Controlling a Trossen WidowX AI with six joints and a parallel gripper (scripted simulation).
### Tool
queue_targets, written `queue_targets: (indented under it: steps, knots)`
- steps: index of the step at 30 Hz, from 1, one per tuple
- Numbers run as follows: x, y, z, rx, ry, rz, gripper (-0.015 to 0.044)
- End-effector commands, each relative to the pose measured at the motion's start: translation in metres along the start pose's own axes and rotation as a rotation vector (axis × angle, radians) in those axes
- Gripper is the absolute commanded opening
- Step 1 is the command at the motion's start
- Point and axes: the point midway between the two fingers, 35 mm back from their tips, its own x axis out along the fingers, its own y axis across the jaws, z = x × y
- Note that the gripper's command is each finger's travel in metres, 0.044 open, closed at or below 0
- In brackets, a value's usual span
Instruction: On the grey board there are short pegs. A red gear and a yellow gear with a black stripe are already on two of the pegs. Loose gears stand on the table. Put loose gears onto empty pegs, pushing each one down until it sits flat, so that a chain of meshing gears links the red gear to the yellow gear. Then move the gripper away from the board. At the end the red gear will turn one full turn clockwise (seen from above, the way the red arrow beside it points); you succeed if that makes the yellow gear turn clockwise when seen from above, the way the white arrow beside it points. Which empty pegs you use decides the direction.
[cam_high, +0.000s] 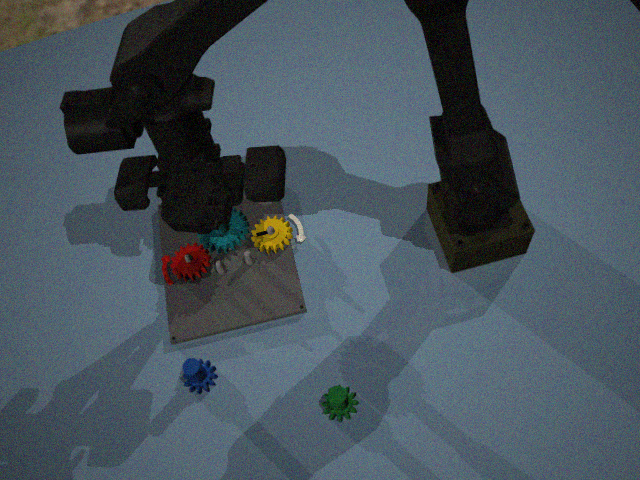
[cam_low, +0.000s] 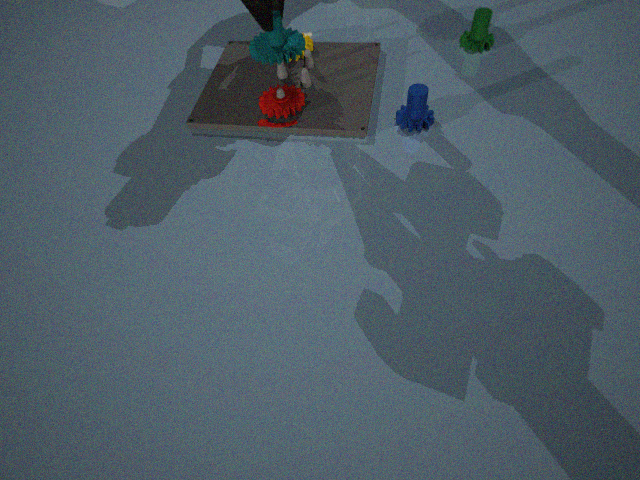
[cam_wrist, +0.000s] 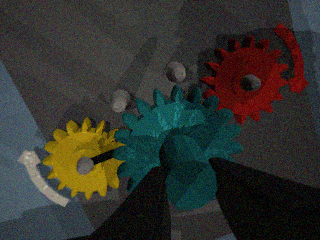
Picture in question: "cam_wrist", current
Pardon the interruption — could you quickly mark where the yellow gear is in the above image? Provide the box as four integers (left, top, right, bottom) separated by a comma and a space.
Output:
42, 117, 126, 200

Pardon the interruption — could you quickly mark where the red curved arrow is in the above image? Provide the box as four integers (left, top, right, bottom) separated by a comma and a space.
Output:
273, 23, 309, 94

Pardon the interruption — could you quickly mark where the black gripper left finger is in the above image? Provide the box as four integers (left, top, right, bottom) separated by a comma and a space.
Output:
68, 166, 171, 240

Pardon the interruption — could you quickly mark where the teal gear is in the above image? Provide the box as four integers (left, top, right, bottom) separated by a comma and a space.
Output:
112, 84, 243, 211

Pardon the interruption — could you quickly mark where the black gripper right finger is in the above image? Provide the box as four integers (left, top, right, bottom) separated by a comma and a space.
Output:
208, 157, 320, 240

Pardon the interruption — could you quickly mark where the white curved arrow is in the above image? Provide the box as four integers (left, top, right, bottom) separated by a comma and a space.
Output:
17, 149, 69, 207

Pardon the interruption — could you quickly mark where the red gear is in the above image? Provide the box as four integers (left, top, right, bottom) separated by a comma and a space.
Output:
200, 35, 289, 124

